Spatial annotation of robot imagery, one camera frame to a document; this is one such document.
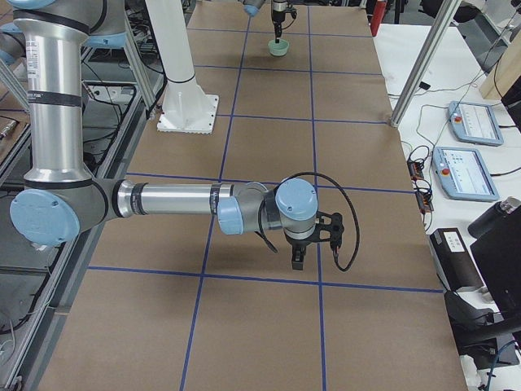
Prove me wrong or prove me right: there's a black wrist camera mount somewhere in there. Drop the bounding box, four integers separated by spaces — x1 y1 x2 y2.
309 211 344 249

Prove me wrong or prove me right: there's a white central pedestal column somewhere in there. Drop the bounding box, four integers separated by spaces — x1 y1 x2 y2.
146 0 219 134

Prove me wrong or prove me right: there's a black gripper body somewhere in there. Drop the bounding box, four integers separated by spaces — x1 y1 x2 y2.
290 239 310 257
271 0 286 25

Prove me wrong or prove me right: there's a red cylinder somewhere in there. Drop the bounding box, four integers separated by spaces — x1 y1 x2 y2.
370 0 387 37

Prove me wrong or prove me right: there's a black computer monitor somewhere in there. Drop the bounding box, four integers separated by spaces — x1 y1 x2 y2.
471 208 520 316

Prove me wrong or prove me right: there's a mint green bowl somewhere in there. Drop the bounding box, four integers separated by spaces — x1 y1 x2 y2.
268 39 290 57

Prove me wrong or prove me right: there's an aluminium frame post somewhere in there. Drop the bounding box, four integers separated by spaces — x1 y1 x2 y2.
389 0 462 128

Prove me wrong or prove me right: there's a black box with label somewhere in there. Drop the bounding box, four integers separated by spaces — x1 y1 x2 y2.
429 227 484 292

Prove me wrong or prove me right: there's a near blue teach pendant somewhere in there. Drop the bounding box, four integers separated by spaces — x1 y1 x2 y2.
432 147 499 202

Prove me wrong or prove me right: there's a blue teach pendant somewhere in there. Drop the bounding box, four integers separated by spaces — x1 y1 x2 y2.
448 101 504 147
432 147 499 202

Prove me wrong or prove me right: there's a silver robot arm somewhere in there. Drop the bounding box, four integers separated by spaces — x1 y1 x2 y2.
242 0 289 44
10 1 319 270

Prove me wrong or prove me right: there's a far blue teach pendant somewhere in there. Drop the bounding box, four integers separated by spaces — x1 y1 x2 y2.
448 101 504 147

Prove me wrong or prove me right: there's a small black square device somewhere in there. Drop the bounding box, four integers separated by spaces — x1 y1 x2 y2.
418 81 431 90

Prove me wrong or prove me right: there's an aluminium side frame rail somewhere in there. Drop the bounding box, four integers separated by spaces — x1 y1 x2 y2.
1 71 162 390

